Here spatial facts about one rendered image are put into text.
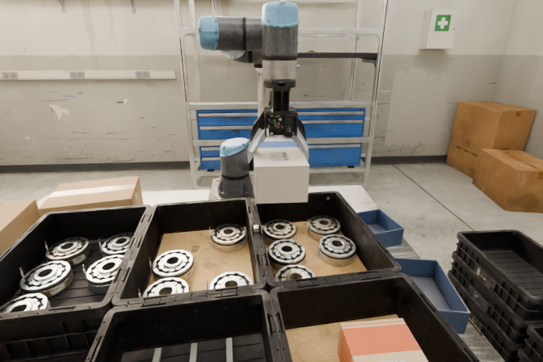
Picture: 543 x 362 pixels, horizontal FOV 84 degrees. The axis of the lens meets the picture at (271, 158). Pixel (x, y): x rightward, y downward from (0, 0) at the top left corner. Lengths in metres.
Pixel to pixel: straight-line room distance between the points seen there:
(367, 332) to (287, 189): 0.31
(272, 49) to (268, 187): 0.29
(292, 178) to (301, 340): 0.33
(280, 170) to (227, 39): 0.33
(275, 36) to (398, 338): 0.60
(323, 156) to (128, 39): 2.37
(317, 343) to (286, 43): 0.60
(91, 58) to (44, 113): 0.85
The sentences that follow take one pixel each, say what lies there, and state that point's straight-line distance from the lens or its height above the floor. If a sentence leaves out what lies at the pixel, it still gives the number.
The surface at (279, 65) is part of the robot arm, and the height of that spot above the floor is 1.35.
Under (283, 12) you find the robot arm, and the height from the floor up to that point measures 1.45.
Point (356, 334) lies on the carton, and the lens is 0.63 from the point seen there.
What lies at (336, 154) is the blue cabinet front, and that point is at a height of 0.44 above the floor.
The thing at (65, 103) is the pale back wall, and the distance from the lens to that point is 4.10.
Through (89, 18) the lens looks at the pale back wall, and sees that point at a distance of 3.87.
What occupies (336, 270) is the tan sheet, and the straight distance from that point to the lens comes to 0.86.
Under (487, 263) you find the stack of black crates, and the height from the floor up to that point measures 0.58.
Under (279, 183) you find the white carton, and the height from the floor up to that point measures 1.10.
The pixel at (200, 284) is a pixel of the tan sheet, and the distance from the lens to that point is 0.83.
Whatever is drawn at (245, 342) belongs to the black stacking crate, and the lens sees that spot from 0.71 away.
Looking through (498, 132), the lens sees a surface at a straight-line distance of 3.87.
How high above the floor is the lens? 1.38
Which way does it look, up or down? 20 degrees down
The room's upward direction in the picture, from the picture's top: straight up
